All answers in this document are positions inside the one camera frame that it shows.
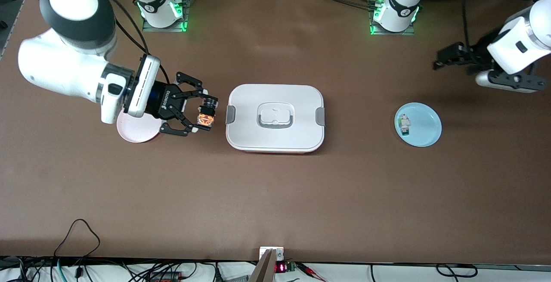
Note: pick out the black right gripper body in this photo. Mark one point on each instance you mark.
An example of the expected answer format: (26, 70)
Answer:
(162, 98)

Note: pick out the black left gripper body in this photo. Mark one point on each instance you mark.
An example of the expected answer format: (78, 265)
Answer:
(477, 52)

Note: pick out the orange black switch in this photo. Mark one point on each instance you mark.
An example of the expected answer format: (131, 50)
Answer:
(205, 120)

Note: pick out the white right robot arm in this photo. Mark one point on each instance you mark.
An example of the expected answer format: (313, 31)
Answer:
(56, 66)

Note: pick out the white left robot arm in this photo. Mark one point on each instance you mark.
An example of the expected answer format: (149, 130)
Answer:
(512, 45)

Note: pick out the white lidded box grey latches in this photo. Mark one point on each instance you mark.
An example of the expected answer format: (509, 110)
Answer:
(275, 97)

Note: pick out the pink round plate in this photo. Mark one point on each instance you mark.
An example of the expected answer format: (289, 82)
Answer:
(135, 133)

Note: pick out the light blue round plate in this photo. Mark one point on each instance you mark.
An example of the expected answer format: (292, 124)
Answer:
(424, 127)

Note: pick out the orange black device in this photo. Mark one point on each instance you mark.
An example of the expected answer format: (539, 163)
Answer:
(165, 278)

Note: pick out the red digit display board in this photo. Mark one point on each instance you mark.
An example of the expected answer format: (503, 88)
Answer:
(280, 268)

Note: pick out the red black clip leads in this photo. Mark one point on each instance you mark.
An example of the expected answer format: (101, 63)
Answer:
(310, 269)

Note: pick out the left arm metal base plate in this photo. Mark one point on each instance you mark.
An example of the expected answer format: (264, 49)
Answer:
(409, 32)

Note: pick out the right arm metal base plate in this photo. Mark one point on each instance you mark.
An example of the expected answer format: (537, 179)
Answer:
(186, 15)

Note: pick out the white green switch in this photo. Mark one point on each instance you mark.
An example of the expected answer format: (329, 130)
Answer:
(404, 123)

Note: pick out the aluminium camera bracket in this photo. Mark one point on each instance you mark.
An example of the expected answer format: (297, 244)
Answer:
(264, 269)

